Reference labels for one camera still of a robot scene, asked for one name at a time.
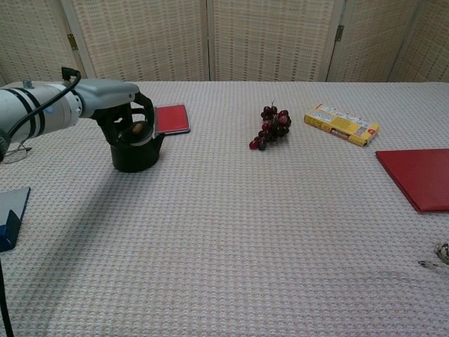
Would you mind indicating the brass screen hinge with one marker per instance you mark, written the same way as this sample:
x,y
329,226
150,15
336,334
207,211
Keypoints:
x,y
339,33
72,41

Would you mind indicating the yellow snack box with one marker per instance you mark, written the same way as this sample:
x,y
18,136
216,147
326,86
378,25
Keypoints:
x,y
340,123

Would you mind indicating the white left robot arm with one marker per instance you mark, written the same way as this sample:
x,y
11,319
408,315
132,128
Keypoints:
x,y
38,110

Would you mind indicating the large red flat board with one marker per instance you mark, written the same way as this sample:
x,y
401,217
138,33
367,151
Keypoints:
x,y
421,177

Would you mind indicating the blue and grey box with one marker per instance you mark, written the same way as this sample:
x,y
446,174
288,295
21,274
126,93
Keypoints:
x,y
10,214

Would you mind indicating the thin metal pen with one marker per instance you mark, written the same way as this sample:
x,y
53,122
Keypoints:
x,y
431,264

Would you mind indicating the grey black left robot hand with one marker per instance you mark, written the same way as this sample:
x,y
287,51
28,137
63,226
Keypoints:
x,y
105,93

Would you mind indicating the white woven tablecloth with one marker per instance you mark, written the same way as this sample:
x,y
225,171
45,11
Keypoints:
x,y
245,252

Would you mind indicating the black teapot lid wooden knob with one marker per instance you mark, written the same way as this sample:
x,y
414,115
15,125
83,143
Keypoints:
x,y
135,136

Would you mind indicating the small red notebook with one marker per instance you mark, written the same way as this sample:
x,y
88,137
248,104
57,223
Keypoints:
x,y
173,119

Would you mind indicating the woven folding screen panel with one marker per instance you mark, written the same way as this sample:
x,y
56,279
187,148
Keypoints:
x,y
428,49
270,38
33,38
140,38
372,38

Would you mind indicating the bunch of dark red grapes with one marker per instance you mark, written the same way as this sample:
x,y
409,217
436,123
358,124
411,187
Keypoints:
x,y
274,126

